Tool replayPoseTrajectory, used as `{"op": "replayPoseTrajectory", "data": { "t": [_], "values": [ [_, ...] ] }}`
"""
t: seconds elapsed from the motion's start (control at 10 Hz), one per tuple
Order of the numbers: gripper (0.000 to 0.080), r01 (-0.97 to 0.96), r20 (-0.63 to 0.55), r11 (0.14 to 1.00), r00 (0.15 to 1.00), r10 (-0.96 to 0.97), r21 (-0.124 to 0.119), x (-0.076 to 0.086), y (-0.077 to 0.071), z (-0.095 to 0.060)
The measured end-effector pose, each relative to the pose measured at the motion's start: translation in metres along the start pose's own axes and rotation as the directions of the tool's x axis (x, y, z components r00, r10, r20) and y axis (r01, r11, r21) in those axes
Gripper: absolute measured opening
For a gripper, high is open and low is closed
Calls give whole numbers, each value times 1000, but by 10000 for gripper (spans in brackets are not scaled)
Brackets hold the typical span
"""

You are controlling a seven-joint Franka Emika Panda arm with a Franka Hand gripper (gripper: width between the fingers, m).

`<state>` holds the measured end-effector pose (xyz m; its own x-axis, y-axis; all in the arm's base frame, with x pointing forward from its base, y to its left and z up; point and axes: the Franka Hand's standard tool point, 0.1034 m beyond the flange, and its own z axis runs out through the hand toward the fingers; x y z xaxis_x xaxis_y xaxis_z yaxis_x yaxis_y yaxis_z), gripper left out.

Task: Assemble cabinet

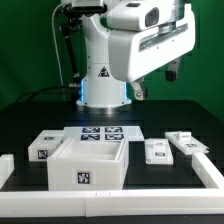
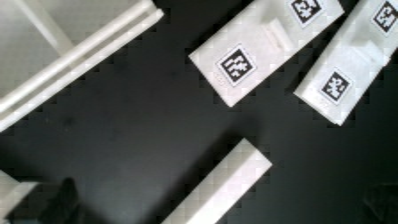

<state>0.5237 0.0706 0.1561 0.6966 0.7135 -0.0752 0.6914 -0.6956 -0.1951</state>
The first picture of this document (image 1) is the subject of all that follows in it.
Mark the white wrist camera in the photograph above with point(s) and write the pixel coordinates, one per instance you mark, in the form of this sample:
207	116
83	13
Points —
134	15

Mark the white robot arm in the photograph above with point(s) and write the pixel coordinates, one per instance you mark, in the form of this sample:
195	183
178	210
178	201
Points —
98	90

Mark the white cabinet door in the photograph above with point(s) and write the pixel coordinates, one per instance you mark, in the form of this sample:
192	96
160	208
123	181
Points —
158	152
185	142

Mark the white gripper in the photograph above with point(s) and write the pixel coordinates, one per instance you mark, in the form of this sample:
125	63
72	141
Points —
134	54

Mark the white cabinet body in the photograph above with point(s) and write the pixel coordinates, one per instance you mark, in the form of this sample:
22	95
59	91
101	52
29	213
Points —
88	165

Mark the small white cabinet top block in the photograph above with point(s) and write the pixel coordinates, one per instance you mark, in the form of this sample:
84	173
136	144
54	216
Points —
44	145

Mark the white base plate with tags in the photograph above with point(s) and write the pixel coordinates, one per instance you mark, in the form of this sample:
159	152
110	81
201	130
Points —
104	133

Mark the white U-shaped boundary frame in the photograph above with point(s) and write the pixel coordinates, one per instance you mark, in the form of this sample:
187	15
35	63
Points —
206	200

